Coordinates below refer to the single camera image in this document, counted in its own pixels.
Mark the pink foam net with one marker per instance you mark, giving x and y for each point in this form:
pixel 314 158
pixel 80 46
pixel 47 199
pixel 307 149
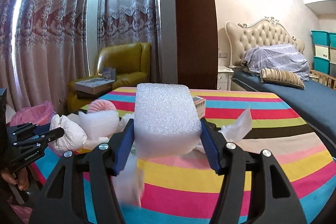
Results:
pixel 100 105

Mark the blue bed mattress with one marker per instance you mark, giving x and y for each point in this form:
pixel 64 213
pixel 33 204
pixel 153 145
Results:
pixel 315 103

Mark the beige tufted headboard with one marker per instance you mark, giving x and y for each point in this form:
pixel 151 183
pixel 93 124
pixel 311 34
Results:
pixel 265 32

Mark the flat puzzle box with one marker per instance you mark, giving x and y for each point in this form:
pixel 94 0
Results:
pixel 94 86

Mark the white clear plastic wrap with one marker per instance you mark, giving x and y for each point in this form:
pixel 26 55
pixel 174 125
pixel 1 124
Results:
pixel 239 129

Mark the pink lined trash bin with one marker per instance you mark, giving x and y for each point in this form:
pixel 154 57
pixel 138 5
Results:
pixel 41 114

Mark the white bedside table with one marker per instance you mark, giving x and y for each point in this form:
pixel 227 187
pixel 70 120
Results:
pixel 224 78

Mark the small printed carton box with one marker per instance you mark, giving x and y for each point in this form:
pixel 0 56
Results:
pixel 200 105

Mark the person's left hand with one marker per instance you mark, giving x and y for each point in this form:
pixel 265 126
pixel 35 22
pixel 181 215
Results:
pixel 21 179

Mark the small picture box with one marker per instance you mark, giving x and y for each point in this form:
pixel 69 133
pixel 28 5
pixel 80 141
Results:
pixel 109 73

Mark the white foam wrap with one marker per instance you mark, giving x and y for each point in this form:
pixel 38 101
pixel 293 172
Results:
pixel 101 124

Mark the dark wooden wardrobe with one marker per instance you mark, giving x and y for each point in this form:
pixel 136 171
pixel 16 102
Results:
pixel 197 43

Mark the wooden crib rail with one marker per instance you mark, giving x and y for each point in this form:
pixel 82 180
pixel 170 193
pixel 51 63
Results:
pixel 323 78

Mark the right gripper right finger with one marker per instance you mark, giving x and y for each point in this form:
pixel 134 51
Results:
pixel 272 198

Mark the striped gold pillow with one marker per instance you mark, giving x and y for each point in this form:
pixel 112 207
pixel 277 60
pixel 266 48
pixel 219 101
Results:
pixel 279 77

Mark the yellow leather armchair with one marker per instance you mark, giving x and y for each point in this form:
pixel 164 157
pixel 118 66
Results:
pixel 132 63

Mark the teal storage boxes stack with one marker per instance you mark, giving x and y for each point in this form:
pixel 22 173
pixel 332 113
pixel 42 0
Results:
pixel 324 51

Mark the white foam sheet block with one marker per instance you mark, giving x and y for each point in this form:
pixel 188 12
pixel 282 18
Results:
pixel 166 121

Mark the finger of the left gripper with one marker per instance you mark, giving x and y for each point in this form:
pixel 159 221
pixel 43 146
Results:
pixel 28 129
pixel 38 141

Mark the white plastic bag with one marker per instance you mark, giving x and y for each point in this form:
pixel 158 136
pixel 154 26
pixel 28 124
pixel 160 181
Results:
pixel 74 136

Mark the grey folded blanket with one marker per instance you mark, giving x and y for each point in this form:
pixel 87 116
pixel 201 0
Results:
pixel 283 57

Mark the lace pink curtain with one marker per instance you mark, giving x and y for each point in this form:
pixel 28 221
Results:
pixel 44 44

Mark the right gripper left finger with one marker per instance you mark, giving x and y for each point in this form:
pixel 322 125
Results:
pixel 62 197

